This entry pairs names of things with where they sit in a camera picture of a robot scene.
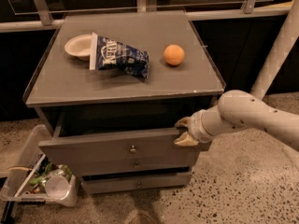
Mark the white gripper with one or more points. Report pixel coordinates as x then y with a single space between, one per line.
196 127

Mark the grey top drawer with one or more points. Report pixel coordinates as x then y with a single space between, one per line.
62 150

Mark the grey drawer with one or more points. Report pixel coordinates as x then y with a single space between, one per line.
62 150
136 182
122 162

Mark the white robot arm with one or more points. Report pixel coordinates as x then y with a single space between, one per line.
234 112

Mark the grey bottom drawer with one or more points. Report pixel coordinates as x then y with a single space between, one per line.
136 182

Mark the grey middle drawer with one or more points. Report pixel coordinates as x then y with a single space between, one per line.
122 162

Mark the grey three-drawer cabinet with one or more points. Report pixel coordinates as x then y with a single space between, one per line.
74 100

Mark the orange fruit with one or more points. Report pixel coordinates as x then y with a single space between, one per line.
174 55

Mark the blue chip bag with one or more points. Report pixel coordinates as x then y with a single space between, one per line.
107 54

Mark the white paper bowl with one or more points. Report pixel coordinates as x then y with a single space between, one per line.
80 47

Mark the white plastic cup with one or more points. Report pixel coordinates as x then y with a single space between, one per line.
57 187

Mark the clear plastic bin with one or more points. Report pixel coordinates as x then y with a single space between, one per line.
27 178

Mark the metal railing with glass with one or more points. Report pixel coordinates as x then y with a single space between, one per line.
34 15

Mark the white diagonal post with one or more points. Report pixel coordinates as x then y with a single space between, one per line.
280 50

